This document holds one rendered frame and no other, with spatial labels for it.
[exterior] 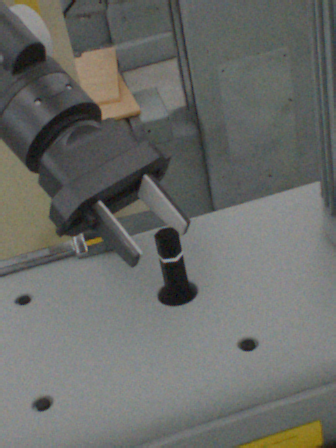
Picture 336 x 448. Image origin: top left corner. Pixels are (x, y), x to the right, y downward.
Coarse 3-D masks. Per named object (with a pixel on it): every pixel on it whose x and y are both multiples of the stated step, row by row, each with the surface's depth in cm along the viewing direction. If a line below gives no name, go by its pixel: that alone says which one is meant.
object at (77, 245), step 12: (72, 240) 83; (84, 240) 83; (36, 252) 83; (48, 252) 82; (60, 252) 82; (72, 252) 82; (84, 252) 81; (96, 252) 82; (0, 264) 82; (12, 264) 82; (24, 264) 81; (36, 264) 82
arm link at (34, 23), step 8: (16, 8) 81; (24, 8) 81; (24, 16) 80; (32, 16) 80; (32, 24) 80; (40, 24) 80; (32, 32) 80; (40, 32) 80; (48, 32) 81; (40, 40) 80; (48, 40) 81; (48, 48) 81; (48, 56) 81
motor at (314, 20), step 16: (320, 0) 64; (320, 16) 64; (320, 32) 65; (320, 48) 66; (320, 64) 67; (320, 80) 68; (320, 96) 70; (320, 112) 71; (320, 128) 71; (320, 144) 72; (320, 160) 73; (320, 176) 76
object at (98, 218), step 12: (96, 204) 71; (84, 216) 72; (96, 216) 72; (108, 216) 71; (96, 228) 73; (108, 228) 71; (120, 228) 71; (108, 240) 72; (120, 240) 70; (132, 240) 71; (120, 252) 71; (132, 252) 70; (132, 264) 71
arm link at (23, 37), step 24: (0, 0) 76; (0, 24) 74; (24, 24) 79; (0, 48) 74; (24, 48) 73; (0, 72) 76; (24, 72) 74; (48, 72) 75; (0, 96) 74; (0, 120) 75
